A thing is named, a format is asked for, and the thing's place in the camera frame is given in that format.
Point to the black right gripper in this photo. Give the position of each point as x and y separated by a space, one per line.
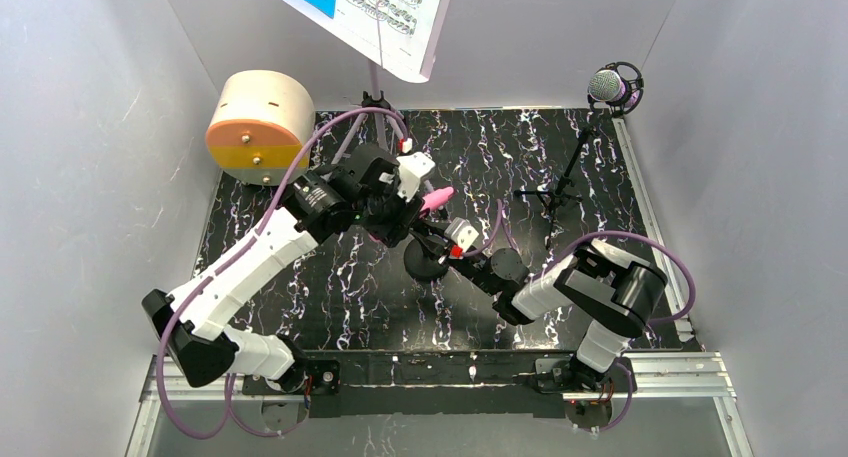
440 243

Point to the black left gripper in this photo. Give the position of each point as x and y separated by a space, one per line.
395 218

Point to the black round-base desktop mic stand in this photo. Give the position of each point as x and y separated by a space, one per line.
421 267

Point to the pink microphone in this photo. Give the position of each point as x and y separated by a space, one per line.
436 199

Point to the black tripod microphone stand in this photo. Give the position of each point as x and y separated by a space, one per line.
553 199

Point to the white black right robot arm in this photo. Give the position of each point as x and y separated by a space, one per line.
618 290

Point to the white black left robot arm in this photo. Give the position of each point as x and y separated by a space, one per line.
371 189

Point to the purple tripod music stand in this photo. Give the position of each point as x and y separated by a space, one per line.
391 116

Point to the beige orange drawer cabinet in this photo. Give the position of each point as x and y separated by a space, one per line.
261 122

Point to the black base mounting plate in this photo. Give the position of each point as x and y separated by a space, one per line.
535 382

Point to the white sheet music book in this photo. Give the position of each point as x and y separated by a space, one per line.
398 35

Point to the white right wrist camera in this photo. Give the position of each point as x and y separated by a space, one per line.
462 235

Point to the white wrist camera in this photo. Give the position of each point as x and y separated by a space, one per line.
412 170
462 235

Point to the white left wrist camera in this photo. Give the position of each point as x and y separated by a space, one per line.
412 170

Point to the aluminium frame rail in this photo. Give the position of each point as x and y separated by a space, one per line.
652 374

